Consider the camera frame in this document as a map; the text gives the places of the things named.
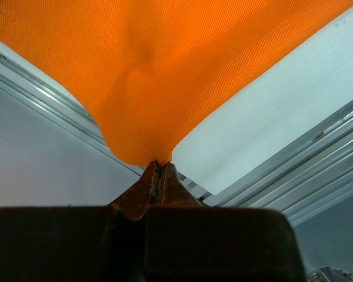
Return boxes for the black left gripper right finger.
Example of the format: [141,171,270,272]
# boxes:
[144,164,306,281]

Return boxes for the orange trousers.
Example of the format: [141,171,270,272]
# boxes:
[0,1,353,166]

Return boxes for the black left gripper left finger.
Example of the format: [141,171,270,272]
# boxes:
[0,162,159,281]

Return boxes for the aluminium frame rail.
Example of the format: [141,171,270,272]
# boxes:
[0,43,353,282]

